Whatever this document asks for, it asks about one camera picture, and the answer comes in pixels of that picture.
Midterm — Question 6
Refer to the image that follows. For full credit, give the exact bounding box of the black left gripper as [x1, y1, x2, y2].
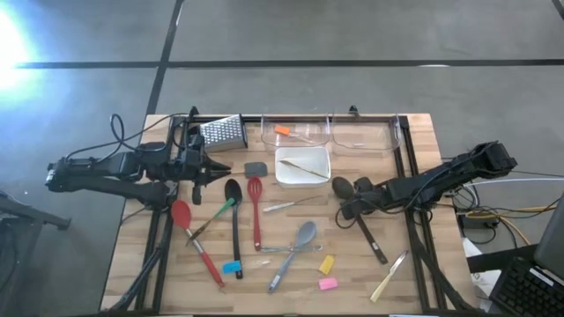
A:
[175, 130, 233, 207]

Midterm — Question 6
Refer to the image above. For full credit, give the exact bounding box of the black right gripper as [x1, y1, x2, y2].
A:
[341, 175, 397, 221]

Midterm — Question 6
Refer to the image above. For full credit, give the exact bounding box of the black plastic spoon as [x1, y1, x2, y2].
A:
[224, 178, 245, 281]

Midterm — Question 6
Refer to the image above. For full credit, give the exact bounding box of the red spoon spatula metal handle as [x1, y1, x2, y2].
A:
[170, 199, 226, 290]

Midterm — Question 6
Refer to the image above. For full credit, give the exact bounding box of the red slotted spatula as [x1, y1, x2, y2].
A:
[246, 176, 264, 253]

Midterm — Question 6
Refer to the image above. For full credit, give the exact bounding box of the grey plastic spoon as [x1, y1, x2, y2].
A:
[267, 220, 318, 295]

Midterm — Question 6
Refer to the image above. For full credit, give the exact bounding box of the orange scraper clear handle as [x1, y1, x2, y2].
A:
[272, 125, 318, 144]

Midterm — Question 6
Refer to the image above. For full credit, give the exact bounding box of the cream handled knife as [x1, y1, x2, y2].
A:
[368, 249, 410, 304]

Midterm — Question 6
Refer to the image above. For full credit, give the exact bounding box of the slim silver utensil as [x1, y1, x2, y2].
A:
[260, 244, 324, 254]

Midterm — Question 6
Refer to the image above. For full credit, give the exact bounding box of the metal box grater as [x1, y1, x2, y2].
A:
[198, 114, 249, 154]

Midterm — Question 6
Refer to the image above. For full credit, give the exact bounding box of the small grey scraper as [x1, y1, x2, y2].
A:
[243, 161, 269, 179]

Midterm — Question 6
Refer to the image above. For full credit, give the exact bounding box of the clear plastic bin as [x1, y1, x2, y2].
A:
[330, 113, 403, 155]
[259, 113, 331, 155]

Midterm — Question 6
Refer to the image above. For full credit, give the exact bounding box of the slim brown knife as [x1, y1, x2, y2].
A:
[279, 159, 330, 181]

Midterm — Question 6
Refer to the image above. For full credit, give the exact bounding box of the white plastic bin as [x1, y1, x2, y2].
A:
[274, 145, 332, 189]

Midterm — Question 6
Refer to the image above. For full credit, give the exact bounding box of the yellow sponge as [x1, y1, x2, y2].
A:
[317, 254, 336, 276]

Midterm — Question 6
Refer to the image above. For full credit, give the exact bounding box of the black power box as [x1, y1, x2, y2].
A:
[457, 213, 497, 231]

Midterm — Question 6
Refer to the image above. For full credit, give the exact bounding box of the white paper sheet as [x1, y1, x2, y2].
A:
[462, 237, 503, 305]

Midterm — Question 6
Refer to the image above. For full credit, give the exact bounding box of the black laptop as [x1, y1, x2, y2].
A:
[488, 193, 564, 317]

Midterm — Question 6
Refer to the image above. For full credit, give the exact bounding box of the black floor stand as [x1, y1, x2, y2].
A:
[0, 188, 72, 317]

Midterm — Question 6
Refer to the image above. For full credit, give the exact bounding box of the yellow cable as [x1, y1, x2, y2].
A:
[464, 205, 564, 247]

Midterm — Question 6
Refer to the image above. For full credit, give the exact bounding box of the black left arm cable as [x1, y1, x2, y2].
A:
[64, 113, 195, 162]

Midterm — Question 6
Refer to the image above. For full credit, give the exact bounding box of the white cable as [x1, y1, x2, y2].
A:
[462, 176, 564, 188]

